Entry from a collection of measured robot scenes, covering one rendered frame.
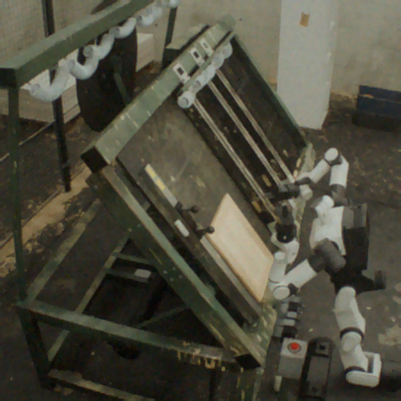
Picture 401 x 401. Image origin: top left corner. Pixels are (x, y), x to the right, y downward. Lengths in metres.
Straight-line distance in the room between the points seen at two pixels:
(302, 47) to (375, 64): 1.69
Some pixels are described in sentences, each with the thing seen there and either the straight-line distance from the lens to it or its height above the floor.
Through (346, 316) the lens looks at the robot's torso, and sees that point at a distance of 3.01.
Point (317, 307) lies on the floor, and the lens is 4.11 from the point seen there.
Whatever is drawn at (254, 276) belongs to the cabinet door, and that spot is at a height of 0.97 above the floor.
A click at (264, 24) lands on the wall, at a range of 7.81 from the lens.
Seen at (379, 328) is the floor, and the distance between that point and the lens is 4.07.
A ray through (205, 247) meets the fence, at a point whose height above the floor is 1.29.
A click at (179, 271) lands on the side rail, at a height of 1.34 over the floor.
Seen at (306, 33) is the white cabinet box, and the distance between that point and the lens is 6.21.
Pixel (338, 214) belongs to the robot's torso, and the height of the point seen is 1.37.
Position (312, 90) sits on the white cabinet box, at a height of 0.50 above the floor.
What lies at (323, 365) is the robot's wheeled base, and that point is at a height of 0.19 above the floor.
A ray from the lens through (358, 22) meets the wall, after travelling 7.53.
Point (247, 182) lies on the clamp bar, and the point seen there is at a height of 1.25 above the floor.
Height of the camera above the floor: 2.88
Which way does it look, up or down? 34 degrees down
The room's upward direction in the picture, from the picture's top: 1 degrees clockwise
